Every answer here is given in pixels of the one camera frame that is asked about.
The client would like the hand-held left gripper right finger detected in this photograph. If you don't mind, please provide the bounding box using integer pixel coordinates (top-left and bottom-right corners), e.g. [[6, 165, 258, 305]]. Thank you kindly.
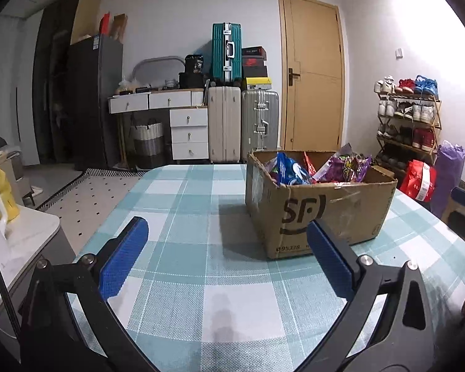
[[307, 219, 436, 372]]

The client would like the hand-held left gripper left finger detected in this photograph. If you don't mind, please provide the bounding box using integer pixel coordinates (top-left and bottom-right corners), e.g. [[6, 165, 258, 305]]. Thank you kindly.
[[19, 217, 150, 372]]

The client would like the brown cardboard box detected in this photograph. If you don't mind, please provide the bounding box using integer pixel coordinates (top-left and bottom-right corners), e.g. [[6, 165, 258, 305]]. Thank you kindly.
[[245, 149, 398, 260]]

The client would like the purple candy packet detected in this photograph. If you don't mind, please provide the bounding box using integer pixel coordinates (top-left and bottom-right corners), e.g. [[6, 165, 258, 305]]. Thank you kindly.
[[314, 143, 373, 184]]

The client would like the blue cookie packet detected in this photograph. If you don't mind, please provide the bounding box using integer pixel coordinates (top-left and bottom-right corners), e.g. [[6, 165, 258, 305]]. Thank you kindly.
[[275, 152, 312, 187]]

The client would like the purple bag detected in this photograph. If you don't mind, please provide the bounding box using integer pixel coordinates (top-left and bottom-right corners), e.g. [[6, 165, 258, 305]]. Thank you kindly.
[[430, 139, 465, 221]]

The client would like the red shopping bag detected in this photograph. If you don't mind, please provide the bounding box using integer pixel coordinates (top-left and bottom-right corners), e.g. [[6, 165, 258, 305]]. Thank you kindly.
[[399, 159, 438, 202]]

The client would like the patterned floor rug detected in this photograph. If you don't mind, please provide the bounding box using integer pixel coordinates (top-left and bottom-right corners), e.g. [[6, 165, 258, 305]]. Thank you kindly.
[[37, 166, 150, 212]]

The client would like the white side cabinet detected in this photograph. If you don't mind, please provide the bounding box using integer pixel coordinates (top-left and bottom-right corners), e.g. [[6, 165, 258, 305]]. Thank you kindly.
[[0, 201, 76, 338]]

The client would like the shoe rack with shoes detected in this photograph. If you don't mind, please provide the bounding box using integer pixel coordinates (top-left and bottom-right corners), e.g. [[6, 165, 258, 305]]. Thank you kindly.
[[374, 74, 440, 153]]

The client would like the woven laundry basket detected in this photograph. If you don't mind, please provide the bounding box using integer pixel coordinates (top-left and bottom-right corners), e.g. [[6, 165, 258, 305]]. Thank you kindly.
[[130, 120, 167, 169]]

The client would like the wooden shoe rack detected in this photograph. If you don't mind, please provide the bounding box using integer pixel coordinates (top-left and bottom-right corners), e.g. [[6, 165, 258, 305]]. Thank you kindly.
[[376, 89, 442, 171]]

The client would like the white desk with drawers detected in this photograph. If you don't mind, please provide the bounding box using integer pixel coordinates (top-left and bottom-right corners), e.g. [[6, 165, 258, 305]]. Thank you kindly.
[[108, 89, 210, 167]]

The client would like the grey small appliance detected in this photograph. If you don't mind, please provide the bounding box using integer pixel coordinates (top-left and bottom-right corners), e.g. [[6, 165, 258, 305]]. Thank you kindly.
[[0, 145, 33, 206]]

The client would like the silver suitcase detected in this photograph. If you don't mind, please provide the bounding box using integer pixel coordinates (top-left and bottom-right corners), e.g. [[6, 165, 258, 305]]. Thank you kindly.
[[241, 89, 280, 159]]

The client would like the dark refrigerator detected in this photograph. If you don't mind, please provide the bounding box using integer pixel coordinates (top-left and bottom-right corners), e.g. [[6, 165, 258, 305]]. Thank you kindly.
[[68, 35, 124, 171]]

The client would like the beige suitcase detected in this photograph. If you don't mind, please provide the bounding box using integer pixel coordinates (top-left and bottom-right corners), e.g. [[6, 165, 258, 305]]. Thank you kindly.
[[208, 85, 241, 163]]

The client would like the wooden door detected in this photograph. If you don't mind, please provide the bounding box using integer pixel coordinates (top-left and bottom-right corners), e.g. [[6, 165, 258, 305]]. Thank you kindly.
[[278, 0, 345, 152]]

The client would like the dark wooden wardrobe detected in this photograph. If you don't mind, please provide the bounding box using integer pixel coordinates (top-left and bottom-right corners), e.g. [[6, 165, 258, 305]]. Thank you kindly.
[[33, 0, 84, 165]]

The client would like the black storage bag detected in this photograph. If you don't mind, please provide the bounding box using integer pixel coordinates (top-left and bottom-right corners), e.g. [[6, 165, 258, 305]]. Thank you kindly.
[[178, 72, 206, 90]]

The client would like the grey arched mirror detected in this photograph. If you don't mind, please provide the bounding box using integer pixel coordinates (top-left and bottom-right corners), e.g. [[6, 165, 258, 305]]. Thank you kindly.
[[131, 56, 186, 91]]

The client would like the black round tub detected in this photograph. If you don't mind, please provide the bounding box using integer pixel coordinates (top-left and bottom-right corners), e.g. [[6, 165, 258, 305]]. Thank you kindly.
[[185, 55, 205, 74]]

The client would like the teal suitcase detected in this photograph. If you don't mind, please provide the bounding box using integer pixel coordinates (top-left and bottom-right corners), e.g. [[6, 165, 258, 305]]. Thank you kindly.
[[211, 23, 243, 84]]

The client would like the brown paper bag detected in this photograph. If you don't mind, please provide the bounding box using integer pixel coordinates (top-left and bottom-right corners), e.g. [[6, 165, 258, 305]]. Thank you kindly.
[[112, 14, 128, 43]]

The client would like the large brown cardboard sheet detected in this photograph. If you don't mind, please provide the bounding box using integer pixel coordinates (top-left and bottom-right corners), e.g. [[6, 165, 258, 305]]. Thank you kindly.
[[70, 0, 101, 45]]

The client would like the black cable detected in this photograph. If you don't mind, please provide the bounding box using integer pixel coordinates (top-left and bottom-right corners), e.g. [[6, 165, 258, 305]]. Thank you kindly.
[[0, 234, 22, 342]]

